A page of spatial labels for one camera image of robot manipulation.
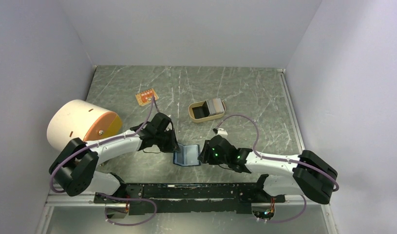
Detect blue leather card holder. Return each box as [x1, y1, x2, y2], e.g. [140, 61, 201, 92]
[173, 143, 201, 167]

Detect beige oval card tray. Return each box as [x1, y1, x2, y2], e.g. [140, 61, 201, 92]
[188, 101, 227, 123]

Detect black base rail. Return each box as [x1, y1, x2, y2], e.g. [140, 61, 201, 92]
[94, 175, 285, 215]

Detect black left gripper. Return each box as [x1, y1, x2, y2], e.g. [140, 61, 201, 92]
[155, 127, 181, 153]

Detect large white cylinder roll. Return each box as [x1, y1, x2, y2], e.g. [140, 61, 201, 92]
[47, 99, 123, 151]

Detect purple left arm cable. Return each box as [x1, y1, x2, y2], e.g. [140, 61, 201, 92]
[49, 95, 160, 194]

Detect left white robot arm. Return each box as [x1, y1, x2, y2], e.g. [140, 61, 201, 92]
[49, 113, 179, 203]

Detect aluminium frame rail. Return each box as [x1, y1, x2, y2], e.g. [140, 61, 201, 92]
[37, 192, 338, 234]

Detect stack of cards in tray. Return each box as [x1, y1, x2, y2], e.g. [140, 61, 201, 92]
[206, 98, 225, 116]

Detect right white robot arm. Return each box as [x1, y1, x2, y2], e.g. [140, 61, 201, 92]
[198, 135, 338, 204]

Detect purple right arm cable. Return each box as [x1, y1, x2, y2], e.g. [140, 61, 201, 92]
[215, 114, 340, 224]

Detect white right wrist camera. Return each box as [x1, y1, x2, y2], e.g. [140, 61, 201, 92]
[213, 128, 228, 137]

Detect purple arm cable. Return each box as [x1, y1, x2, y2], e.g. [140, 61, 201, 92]
[49, 95, 160, 194]
[215, 114, 340, 224]

